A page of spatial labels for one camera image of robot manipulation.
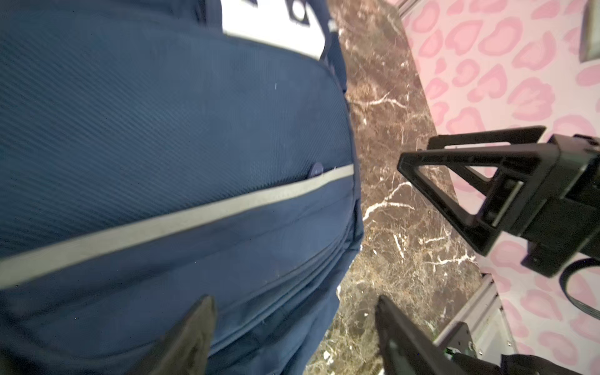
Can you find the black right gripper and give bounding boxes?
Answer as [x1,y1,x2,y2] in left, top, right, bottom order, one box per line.
[398,126,599,278]

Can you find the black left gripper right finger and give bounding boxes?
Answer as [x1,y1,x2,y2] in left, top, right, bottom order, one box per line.
[375,295,573,374]

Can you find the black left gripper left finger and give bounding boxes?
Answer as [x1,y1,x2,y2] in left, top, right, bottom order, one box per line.
[128,295,217,375]

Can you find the navy blue student backpack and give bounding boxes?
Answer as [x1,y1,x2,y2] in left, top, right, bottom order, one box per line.
[1,1,363,374]

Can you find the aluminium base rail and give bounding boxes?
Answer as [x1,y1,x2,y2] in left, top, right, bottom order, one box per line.
[434,274,518,365]

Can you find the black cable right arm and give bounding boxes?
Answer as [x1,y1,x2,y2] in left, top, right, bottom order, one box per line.
[558,257,600,322]

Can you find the aluminium frame corner post right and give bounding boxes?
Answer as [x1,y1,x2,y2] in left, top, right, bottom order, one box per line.
[397,0,420,17]

